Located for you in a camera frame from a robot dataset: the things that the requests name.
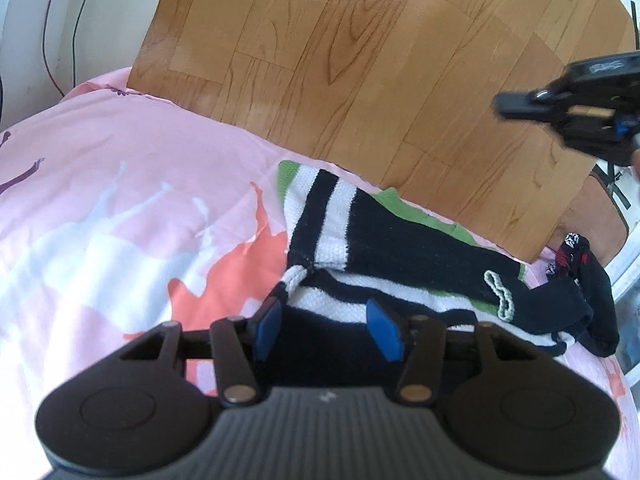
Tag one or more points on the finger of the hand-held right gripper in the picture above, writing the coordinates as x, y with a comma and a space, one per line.
520, 105

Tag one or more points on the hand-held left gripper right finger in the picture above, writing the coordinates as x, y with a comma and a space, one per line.
384, 332

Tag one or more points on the black tape cross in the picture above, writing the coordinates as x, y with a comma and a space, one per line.
614, 186

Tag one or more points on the pink printed blanket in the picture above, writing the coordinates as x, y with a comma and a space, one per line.
125, 185

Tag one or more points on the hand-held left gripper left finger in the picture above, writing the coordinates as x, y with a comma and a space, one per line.
265, 332

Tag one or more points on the black garment with red print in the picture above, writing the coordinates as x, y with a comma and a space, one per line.
597, 305

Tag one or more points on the navy white green knitted garment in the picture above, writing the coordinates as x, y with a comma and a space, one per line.
380, 230

